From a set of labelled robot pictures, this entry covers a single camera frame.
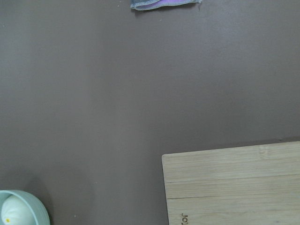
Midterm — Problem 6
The white steamed bun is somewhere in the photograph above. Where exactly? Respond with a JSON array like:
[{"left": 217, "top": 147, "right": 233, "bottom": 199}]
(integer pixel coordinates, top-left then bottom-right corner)
[{"left": 1, "top": 195, "right": 33, "bottom": 225}]

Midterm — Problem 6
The mint green bowl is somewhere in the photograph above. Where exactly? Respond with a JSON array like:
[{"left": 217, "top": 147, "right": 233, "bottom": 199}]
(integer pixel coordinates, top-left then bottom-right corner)
[{"left": 0, "top": 190, "right": 50, "bottom": 225}]

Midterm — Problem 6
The grey folded cloth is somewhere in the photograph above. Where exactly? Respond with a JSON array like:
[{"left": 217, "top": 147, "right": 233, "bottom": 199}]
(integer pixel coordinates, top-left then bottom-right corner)
[{"left": 130, "top": 0, "right": 202, "bottom": 11}]

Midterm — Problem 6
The wooden cutting board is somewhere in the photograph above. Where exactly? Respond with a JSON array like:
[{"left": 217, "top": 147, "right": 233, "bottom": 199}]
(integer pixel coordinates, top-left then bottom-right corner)
[{"left": 162, "top": 142, "right": 300, "bottom": 225}]

